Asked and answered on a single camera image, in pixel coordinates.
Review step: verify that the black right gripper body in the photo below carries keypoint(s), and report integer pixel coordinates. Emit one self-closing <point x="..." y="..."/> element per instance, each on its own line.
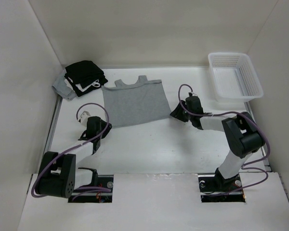
<point x="181" y="113"/>

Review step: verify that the white plastic basket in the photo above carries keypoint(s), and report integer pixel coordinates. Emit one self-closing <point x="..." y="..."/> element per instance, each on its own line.
<point x="233" y="77"/>

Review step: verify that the folded grey tank top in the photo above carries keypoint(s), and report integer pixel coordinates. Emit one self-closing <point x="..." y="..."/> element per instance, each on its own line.
<point x="59" y="86"/>

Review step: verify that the folded white tank top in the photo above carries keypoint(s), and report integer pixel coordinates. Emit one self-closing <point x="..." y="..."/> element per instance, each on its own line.
<point x="95" y="84"/>

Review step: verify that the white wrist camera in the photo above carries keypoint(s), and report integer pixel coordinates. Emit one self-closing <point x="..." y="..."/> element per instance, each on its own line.
<point x="192" y="94"/>
<point x="84" y="118"/>

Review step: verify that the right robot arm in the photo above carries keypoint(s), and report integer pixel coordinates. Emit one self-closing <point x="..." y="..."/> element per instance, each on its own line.
<point x="242" y="134"/>

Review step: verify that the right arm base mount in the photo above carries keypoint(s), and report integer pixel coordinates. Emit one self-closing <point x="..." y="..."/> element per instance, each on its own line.
<point x="214" y="190"/>

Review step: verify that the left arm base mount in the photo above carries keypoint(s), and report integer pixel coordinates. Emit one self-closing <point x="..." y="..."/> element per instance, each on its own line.
<point x="100" y="191"/>

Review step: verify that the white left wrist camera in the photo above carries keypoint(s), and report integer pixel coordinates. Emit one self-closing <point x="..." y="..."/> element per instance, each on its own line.
<point x="84" y="118"/>

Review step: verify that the grey tank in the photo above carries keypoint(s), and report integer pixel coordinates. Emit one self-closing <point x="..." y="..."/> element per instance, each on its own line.
<point x="59" y="86"/>
<point x="139" y="103"/>

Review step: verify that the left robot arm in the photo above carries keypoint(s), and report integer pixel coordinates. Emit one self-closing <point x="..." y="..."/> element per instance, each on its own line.
<point x="59" y="173"/>

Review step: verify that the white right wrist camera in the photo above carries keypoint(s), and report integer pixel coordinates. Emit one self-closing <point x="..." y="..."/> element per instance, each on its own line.
<point x="192" y="94"/>

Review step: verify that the folded black tank top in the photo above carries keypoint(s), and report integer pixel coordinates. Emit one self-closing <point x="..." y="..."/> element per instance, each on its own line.
<point x="84" y="73"/>

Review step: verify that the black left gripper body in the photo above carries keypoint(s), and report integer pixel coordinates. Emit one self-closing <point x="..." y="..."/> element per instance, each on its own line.
<point x="103" y="127"/>

